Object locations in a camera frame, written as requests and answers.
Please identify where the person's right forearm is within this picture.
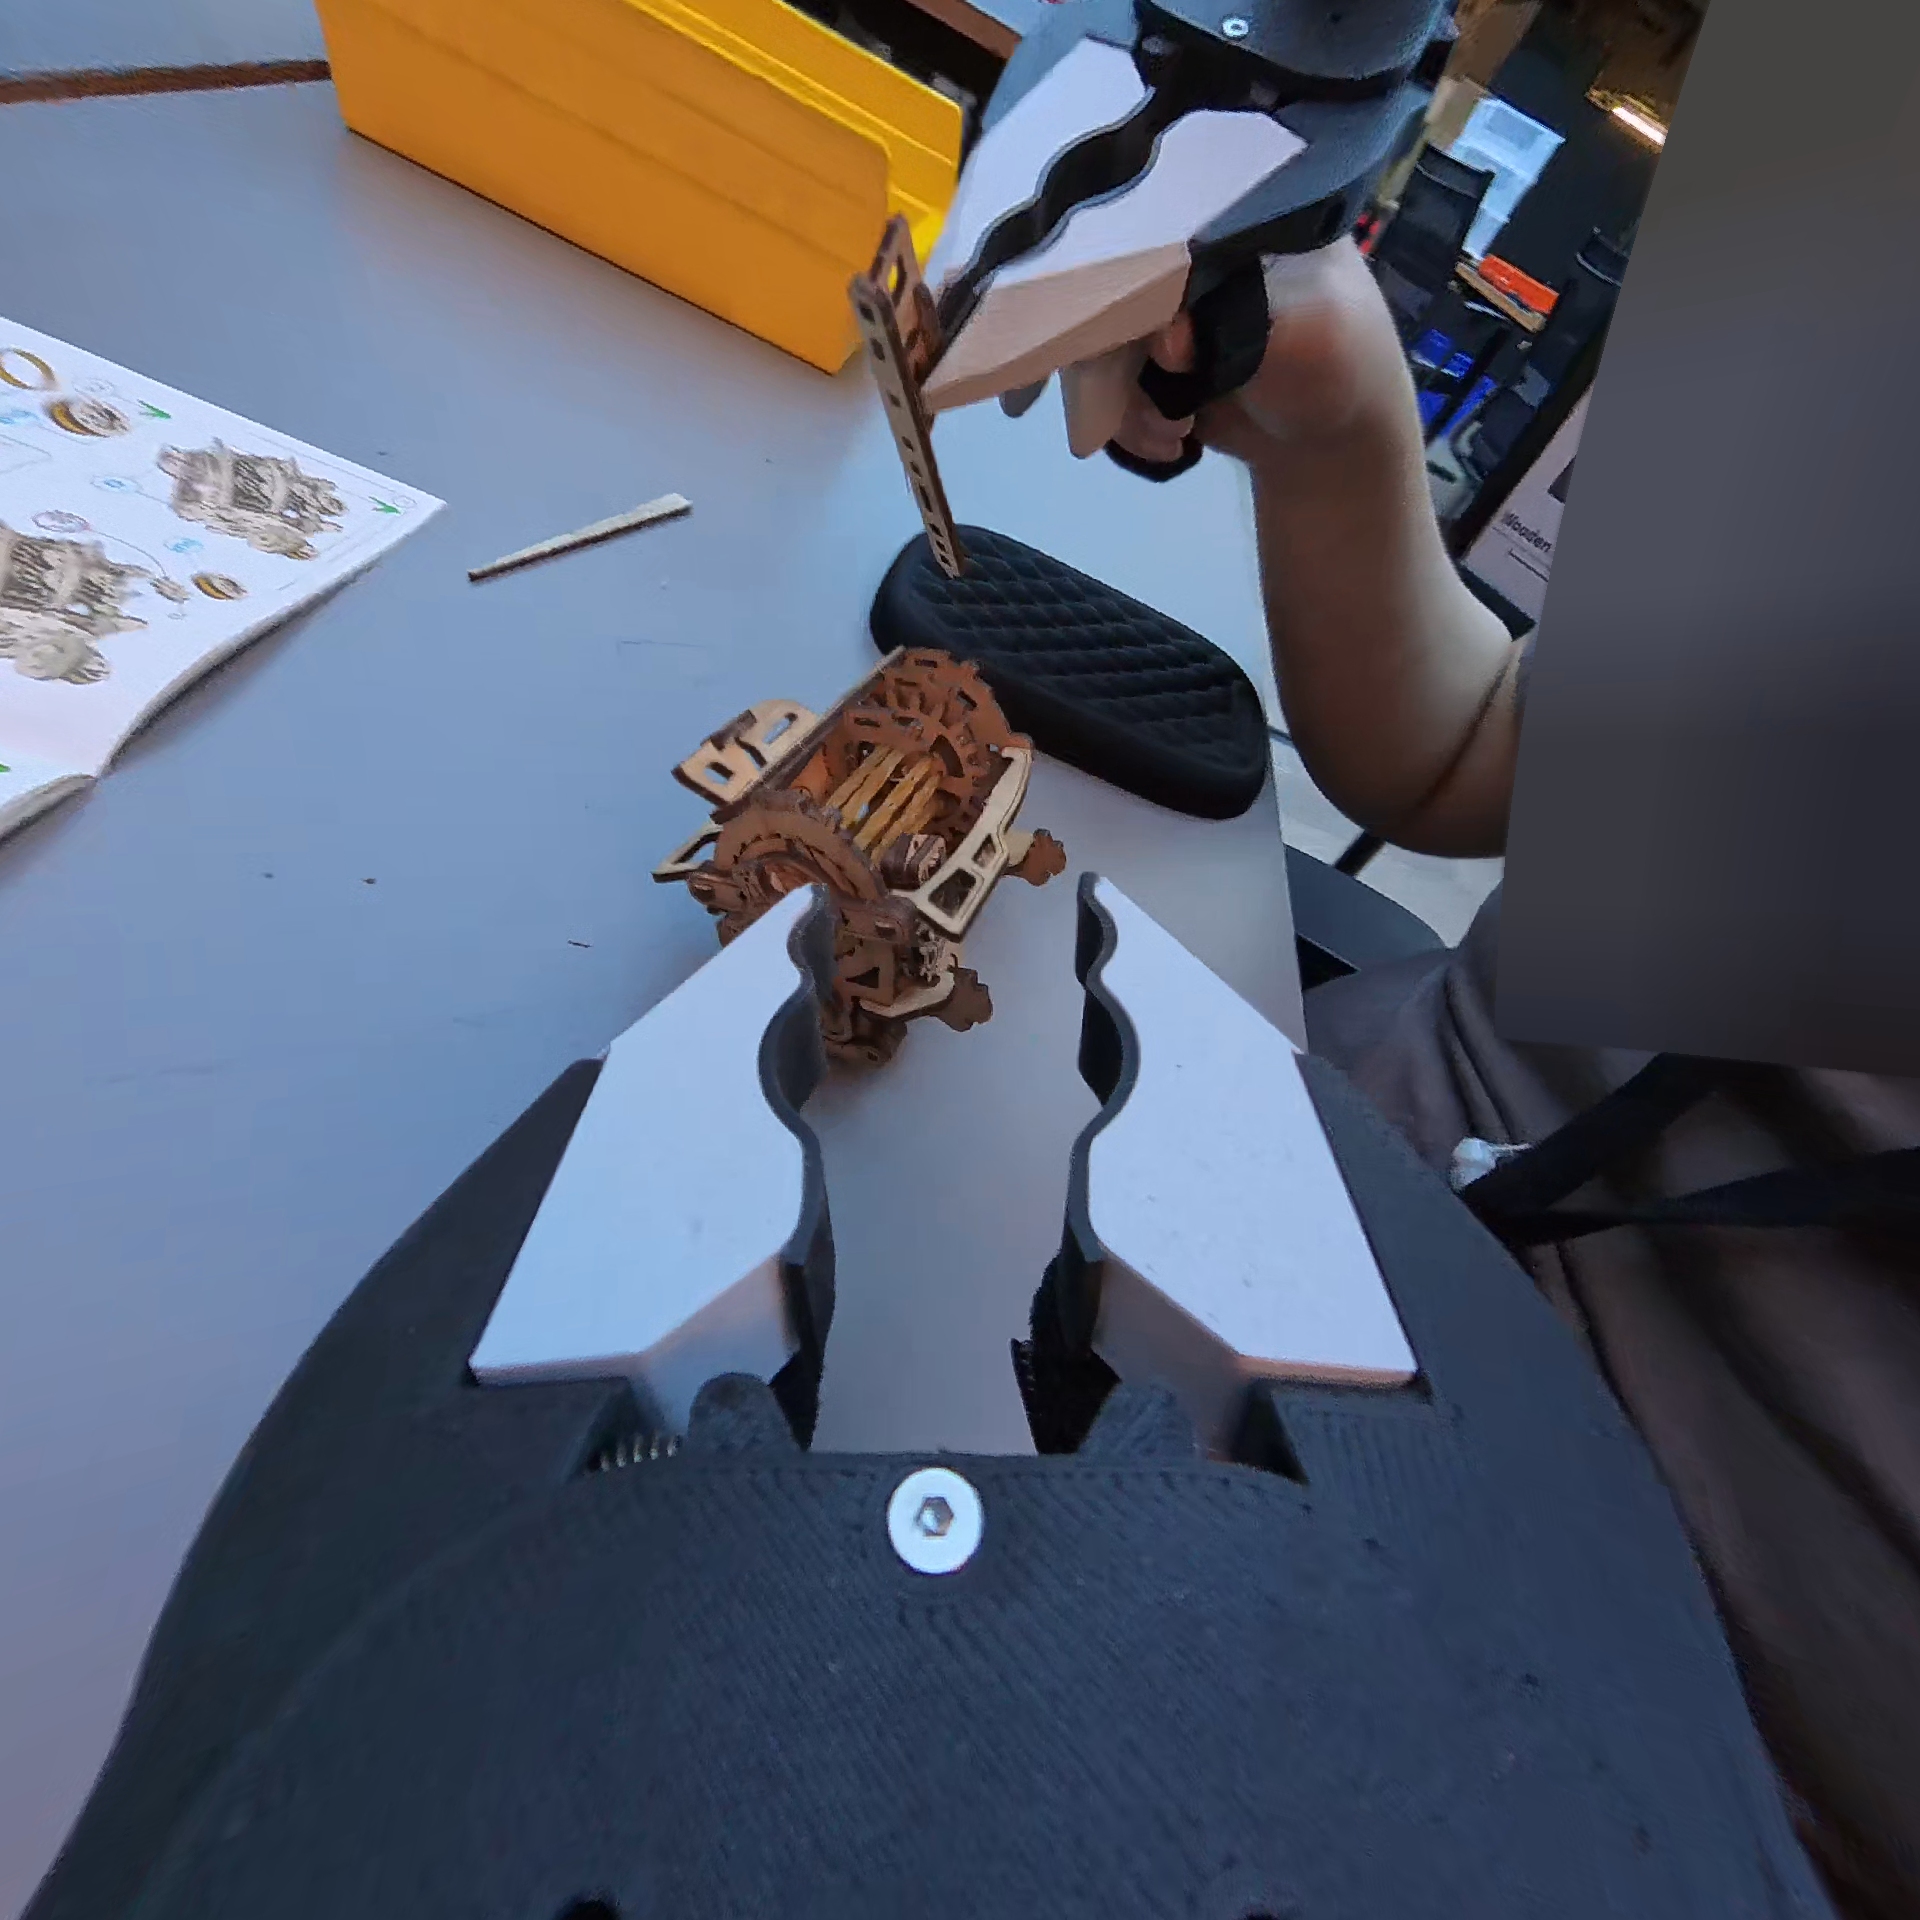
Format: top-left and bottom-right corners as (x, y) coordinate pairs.
(1242, 374), (1535, 860)

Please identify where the thin wooden stick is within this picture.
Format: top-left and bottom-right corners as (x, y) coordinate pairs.
(468, 494), (693, 582)

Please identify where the black quilted pad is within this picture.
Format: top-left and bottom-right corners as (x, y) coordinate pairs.
(871, 522), (1272, 823)

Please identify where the slotted wooden strip part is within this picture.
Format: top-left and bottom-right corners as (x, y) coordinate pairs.
(848, 215), (967, 581)

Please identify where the black chair seat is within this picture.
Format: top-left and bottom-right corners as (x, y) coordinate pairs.
(1287, 843), (1444, 992)

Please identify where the illustrated instruction booklet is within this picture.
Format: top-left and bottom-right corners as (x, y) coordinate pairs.
(0, 315), (447, 840)

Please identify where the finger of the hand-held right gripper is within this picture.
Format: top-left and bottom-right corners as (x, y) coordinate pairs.
(919, 107), (1311, 416)
(920, 37), (1157, 312)

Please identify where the wooden mechanical gear model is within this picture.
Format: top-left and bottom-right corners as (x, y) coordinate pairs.
(653, 647), (1070, 1069)

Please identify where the person's right hand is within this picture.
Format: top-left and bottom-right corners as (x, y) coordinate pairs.
(1111, 237), (1424, 483)

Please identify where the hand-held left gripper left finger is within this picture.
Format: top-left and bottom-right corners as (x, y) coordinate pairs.
(468, 885), (836, 1454)

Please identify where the black strap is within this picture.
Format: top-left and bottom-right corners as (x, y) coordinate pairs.
(1463, 1050), (1920, 1250)

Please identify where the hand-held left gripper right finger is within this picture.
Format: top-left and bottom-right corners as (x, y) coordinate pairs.
(1023, 872), (1422, 1454)

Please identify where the white product box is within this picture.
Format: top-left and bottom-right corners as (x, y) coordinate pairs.
(1463, 381), (1596, 632)

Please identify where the yellow plastic bin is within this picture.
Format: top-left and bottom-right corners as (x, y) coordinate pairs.
(310, 0), (965, 376)

